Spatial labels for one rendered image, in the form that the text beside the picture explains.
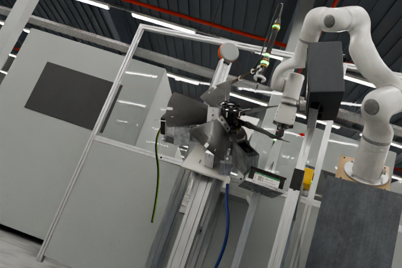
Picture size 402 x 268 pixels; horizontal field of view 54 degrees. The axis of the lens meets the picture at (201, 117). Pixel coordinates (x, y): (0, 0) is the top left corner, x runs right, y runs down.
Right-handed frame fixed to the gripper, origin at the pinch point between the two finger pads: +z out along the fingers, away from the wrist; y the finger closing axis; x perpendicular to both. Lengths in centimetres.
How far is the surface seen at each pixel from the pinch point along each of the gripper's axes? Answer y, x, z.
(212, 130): 32.3, 10.6, 7.2
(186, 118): 52, -2, 5
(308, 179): -18.6, -25.0, 20.2
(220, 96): 42.1, -22.9, -13.0
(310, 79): -12, 72, -19
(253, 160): 9.8, -0.9, 17.0
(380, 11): -67, -661, -305
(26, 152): 248, -125, 80
